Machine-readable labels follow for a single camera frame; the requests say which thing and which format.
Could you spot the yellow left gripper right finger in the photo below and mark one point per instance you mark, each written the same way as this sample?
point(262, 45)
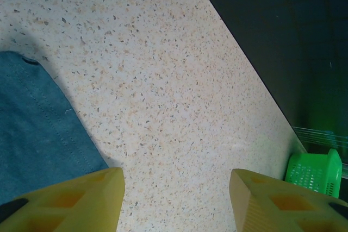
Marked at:
point(261, 210)

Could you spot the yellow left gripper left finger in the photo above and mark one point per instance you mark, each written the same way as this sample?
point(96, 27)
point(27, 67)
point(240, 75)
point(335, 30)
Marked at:
point(89, 213)

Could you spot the teal t-shirt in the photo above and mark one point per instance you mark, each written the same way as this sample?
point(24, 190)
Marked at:
point(30, 123)

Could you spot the green plastic basket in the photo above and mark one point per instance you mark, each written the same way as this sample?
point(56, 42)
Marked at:
point(312, 170)

